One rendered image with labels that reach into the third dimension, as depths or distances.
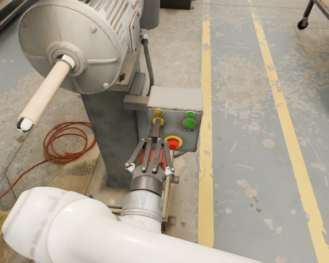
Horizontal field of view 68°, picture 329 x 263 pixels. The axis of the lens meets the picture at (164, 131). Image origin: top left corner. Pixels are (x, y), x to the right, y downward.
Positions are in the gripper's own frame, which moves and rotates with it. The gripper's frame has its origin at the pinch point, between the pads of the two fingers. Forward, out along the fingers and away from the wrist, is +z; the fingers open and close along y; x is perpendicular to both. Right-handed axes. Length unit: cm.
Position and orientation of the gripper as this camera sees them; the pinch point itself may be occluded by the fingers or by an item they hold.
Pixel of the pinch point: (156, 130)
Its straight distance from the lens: 68.6
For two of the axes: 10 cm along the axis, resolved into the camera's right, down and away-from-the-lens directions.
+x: 0.0, -6.5, -7.6
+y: 9.9, 0.9, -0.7
